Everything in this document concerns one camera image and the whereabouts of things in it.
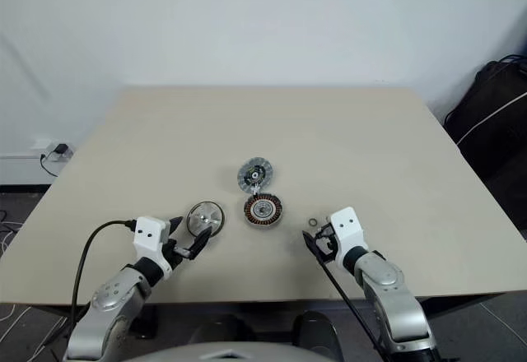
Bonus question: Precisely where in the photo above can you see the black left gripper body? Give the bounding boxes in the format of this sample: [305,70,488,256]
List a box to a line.
[162,236,185,269]

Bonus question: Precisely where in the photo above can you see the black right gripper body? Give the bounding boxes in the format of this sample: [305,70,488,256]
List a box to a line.
[314,222,343,264]

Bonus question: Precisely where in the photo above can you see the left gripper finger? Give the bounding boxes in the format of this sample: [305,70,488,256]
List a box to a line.
[175,227,214,261]
[167,215,184,240]

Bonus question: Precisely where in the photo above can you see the silver rotor disc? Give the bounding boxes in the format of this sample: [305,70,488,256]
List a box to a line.
[184,200,228,239]

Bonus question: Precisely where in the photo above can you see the copper wound motor stator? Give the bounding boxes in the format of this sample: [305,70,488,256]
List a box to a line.
[241,194,286,229]

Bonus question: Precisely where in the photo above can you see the dark rounded shape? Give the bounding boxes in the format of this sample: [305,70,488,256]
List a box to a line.
[192,313,257,343]
[292,310,343,353]

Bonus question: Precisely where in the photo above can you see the grey robot torso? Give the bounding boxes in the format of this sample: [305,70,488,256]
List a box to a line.
[138,328,333,362]

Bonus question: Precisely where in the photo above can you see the black bag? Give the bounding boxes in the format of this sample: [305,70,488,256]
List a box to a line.
[442,53,527,232]

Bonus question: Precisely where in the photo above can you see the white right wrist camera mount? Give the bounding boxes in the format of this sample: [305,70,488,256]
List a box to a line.
[328,206,368,273]

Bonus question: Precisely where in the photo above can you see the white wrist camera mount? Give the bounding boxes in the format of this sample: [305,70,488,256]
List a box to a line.
[328,206,368,273]
[133,216,174,281]

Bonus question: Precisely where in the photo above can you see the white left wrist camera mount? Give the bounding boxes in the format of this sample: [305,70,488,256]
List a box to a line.
[133,216,174,281]

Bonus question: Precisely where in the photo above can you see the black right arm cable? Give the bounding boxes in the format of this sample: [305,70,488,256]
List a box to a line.
[319,254,389,362]

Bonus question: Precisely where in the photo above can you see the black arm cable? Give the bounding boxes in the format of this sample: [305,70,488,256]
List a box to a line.
[319,254,389,362]
[70,219,138,334]

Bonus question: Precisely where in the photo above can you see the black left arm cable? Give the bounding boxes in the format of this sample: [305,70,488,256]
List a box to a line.
[70,219,138,334]

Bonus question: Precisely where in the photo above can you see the black power cord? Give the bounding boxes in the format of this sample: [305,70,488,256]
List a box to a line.
[39,151,59,177]

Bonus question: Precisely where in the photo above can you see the wall power adapter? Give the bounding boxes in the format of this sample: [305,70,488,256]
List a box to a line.
[31,139,76,160]

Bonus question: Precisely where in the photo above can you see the white floor cables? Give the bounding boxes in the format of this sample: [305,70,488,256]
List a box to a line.
[0,208,22,261]

